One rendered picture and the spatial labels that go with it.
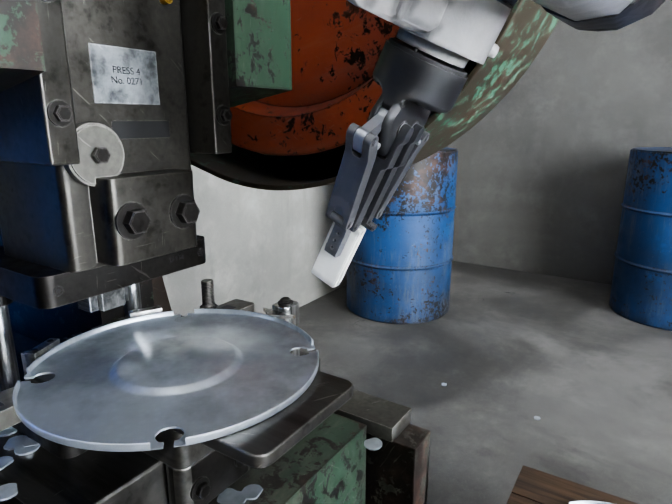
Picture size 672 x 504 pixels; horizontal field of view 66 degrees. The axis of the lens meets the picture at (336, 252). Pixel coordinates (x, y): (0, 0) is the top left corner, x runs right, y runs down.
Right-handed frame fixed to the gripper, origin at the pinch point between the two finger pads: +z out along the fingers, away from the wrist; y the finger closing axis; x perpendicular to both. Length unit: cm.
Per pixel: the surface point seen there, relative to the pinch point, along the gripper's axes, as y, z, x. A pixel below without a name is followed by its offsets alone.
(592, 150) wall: 320, 7, 2
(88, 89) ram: -13.5, -6.1, 22.6
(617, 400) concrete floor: 161, 69, -64
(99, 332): -9.0, 22.4, 19.5
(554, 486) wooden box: 50, 41, -40
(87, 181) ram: -15.4, 0.5, 18.1
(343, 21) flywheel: 26.8, -17.4, 25.2
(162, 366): -11.9, 15.6, 7.0
